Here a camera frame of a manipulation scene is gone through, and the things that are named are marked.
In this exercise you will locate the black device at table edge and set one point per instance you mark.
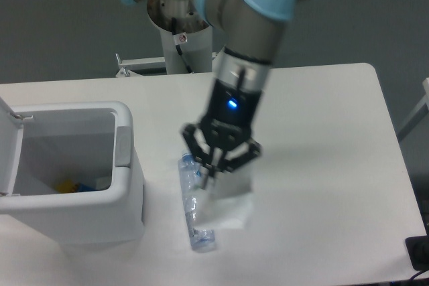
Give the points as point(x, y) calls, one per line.
point(417, 247)

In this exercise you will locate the blue trash inside can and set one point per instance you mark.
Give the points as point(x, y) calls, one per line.
point(84, 188)

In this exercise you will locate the white frame piece right edge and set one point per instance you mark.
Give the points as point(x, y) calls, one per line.
point(419, 111)

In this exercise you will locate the white plastic wrapper bag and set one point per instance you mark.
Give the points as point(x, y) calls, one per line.
point(227, 203)

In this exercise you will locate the white plastic trash can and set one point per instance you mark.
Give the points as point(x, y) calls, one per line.
point(90, 143)

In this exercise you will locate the crushed clear plastic water bottle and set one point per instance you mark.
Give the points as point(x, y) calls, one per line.
point(201, 240)

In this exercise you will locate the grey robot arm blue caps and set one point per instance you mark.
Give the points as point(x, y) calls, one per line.
point(238, 41)

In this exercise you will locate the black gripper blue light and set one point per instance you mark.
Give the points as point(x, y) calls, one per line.
point(225, 125)

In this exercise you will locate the white metal mounting frame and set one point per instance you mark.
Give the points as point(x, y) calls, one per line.
point(143, 67)

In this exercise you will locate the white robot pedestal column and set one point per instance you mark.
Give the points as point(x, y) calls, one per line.
point(186, 38)

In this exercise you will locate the yellow trash inside can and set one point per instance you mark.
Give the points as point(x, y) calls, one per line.
point(66, 187)

